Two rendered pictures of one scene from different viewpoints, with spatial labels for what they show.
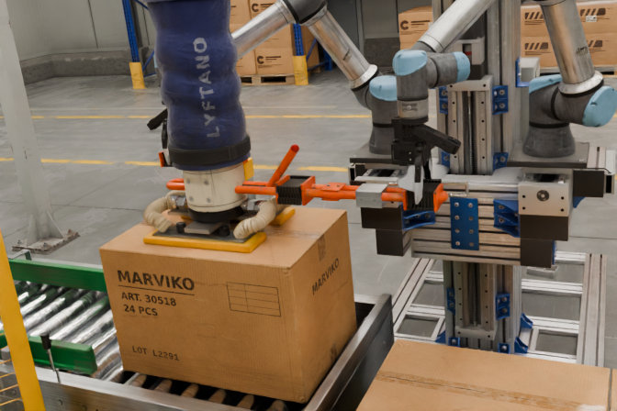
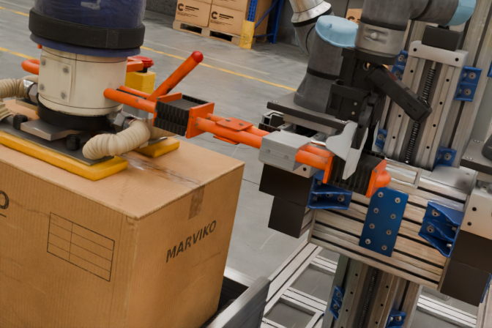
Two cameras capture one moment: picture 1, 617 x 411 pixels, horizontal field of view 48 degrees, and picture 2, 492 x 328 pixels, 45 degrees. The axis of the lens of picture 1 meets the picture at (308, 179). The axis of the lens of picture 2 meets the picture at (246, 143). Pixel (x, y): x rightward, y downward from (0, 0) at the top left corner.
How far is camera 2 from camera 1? 0.73 m
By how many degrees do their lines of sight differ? 2
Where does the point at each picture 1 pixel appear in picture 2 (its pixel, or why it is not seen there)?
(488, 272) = (391, 284)
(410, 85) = (387, 2)
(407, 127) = (362, 65)
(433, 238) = (340, 226)
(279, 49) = (233, 10)
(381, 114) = (321, 59)
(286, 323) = (113, 293)
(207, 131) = not seen: outside the picture
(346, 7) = not seen: outside the picture
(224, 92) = not seen: outside the picture
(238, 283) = (64, 218)
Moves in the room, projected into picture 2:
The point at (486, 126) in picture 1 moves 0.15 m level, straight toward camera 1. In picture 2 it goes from (442, 110) to (444, 123)
